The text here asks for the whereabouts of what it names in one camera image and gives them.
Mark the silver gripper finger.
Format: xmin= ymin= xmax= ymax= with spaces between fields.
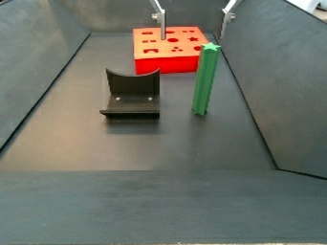
xmin=219 ymin=0 xmax=243 ymax=39
xmin=149 ymin=0 xmax=165 ymax=40

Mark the green star-shaped rod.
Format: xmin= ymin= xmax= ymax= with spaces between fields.
xmin=192 ymin=42 xmax=220 ymax=116

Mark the black curved holder stand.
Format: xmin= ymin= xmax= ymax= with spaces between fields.
xmin=100 ymin=70 xmax=161 ymax=118

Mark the red shape sorter board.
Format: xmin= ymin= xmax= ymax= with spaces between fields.
xmin=133 ymin=26 xmax=208 ymax=75

